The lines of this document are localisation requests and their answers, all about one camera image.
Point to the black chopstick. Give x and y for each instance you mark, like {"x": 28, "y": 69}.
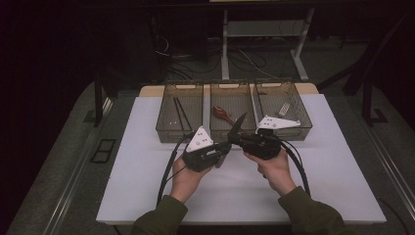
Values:
{"x": 184, "y": 113}
{"x": 178, "y": 112}

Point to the silver metal fork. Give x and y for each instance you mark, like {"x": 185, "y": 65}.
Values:
{"x": 284, "y": 110}

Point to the white metal stand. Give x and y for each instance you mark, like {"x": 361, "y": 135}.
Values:
{"x": 225, "y": 49}

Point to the black metal stand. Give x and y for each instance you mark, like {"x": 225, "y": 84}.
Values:
{"x": 367, "y": 104}
{"x": 98, "y": 104}

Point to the brown wooden spoon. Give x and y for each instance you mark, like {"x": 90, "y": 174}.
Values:
{"x": 219, "y": 112}

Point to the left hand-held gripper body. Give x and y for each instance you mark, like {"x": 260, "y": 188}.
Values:
{"x": 200, "y": 143}

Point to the transparent grey plastic bin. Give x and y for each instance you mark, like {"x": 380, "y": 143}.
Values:
{"x": 192, "y": 107}
{"x": 274, "y": 98}
{"x": 232, "y": 98}

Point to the person's right hand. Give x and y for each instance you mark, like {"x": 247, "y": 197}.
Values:
{"x": 275, "y": 173}

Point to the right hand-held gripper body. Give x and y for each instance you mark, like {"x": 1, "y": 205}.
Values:
{"x": 264, "y": 145}

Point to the person's left hand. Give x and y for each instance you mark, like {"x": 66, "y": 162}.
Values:
{"x": 184, "y": 181}

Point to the metal floor rail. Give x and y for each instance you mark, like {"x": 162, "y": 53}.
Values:
{"x": 63, "y": 205}
{"x": 396, "y": 176}

